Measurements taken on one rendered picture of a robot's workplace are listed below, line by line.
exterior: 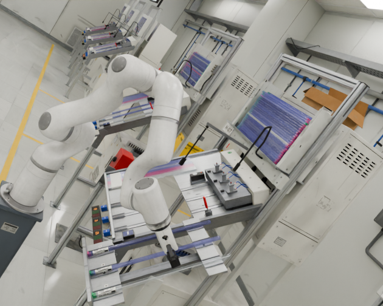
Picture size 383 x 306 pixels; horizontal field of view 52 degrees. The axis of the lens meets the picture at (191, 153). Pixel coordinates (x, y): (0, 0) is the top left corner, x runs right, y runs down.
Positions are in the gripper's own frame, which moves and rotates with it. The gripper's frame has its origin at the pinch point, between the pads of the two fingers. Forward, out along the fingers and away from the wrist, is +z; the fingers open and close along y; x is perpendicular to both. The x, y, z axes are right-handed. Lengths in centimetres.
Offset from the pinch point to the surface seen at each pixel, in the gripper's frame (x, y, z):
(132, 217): 11, 55, 17
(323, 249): -118, 110, 159
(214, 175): -36, 64, 19
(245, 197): -42, 39, 20
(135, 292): 18.5, 10.2, 19.6
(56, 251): 66, 107, 57
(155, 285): 10.2, 8.0, 18.1
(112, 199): 18, 76, 17
